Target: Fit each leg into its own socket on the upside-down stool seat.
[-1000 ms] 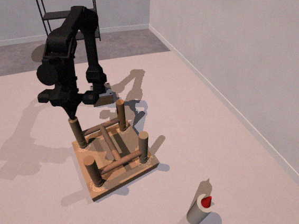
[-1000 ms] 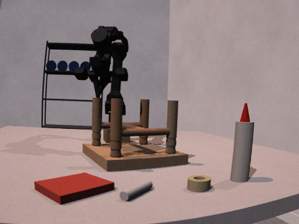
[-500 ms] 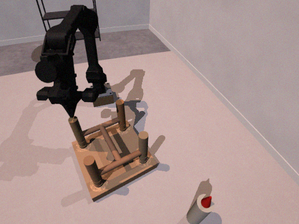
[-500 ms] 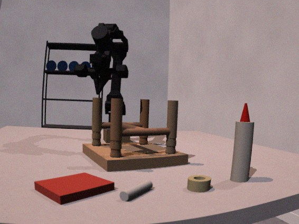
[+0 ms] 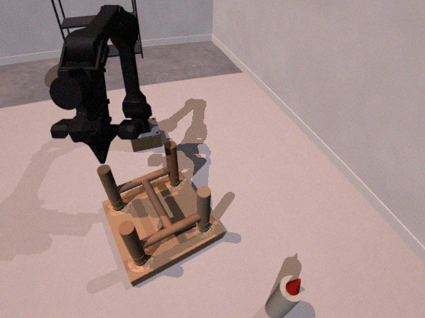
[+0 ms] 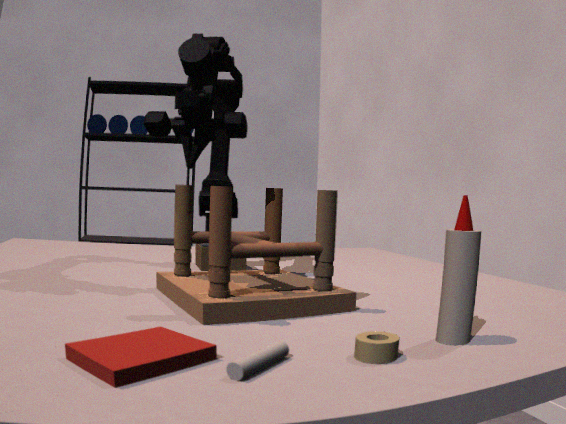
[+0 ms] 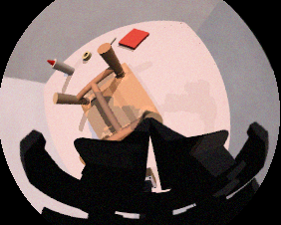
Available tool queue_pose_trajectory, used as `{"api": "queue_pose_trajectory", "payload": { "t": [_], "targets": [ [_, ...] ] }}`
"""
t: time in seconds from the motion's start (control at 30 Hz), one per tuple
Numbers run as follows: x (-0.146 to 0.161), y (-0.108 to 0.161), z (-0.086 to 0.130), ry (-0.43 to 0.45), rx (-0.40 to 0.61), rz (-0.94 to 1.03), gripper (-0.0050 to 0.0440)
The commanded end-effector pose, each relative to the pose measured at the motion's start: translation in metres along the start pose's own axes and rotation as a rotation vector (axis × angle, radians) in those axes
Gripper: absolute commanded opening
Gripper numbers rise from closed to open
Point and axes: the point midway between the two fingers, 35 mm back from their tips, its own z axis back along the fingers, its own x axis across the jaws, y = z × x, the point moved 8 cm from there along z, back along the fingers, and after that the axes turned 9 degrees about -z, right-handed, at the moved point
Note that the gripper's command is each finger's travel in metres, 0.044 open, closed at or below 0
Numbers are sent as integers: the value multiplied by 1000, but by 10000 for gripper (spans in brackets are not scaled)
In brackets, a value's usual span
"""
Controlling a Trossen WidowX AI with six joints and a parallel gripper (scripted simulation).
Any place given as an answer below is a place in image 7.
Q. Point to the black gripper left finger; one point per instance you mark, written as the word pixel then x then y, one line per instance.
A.
pixel 131 153

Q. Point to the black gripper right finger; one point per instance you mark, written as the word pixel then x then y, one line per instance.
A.
pixel 172 149

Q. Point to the brown wooden stool seat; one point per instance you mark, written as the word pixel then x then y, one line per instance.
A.
pixel 126 97

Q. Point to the brown wooden stool legs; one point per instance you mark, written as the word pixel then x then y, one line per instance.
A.
pixel 108 54

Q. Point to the grey cylinder with red cone tip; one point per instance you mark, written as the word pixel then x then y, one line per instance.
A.
pixel 62 67

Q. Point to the tan short hollow cylinder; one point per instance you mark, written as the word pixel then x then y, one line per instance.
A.
pixel 87 56

